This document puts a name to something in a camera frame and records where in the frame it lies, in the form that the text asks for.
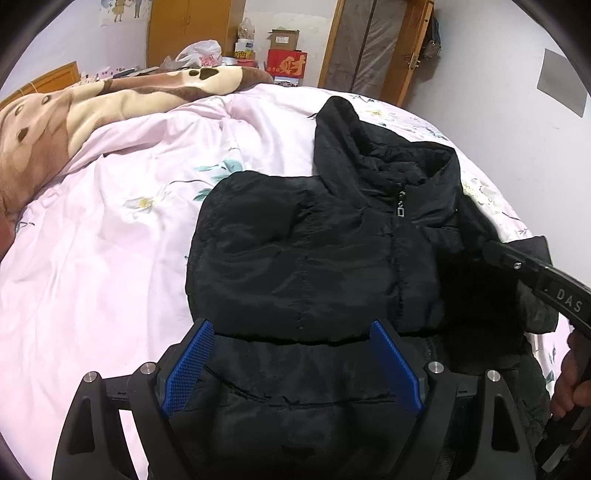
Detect brown printed blanket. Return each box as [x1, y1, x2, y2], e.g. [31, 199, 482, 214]
[0, 65, 276, 217]

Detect red box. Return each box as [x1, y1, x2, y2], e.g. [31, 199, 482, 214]
[266, 49, 308, 80]

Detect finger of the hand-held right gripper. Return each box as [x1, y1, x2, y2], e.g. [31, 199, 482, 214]
[481, 240, 529, 280]

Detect clear snack bag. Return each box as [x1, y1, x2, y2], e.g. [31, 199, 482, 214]
[235, 17, 257, 43]

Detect dark hanging bag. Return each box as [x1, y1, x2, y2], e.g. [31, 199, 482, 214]
[421, 17, 443, 59]

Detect white plastic bag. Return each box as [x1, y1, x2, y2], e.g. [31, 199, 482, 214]
[163, 40, 223, 71]

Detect wooden door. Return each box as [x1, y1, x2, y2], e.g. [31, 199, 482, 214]
[318, 0, 435, 110]

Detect person's right hand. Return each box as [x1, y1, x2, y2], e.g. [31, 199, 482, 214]
[551, 331, 591, 422]

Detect pink floral bed quilt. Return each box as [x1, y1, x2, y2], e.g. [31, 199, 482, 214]
[0, 83, 557, 480]

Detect wooden headboard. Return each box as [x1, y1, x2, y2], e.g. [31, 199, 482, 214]
[0, 61, 81, 110]

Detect wall poster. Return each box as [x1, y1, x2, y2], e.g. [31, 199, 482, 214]
[98, 0, 145, 27]

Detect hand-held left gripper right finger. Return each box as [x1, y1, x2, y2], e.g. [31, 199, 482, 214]
[369, 318, 539, 480]

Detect grey fabric cover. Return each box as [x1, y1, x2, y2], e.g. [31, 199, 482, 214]
[350, 0, 410, 96]

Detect wooden wardrobe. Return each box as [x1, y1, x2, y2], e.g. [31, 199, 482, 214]
[146, 0, 249, 71]

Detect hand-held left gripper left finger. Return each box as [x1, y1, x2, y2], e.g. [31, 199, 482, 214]
[51, 318, 218, 480]

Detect cardboard box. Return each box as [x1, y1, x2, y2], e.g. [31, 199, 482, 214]
[267, 28, 302, 52]

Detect black padded jacket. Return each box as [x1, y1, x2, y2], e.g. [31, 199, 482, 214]
[171, 96, 561, 480]

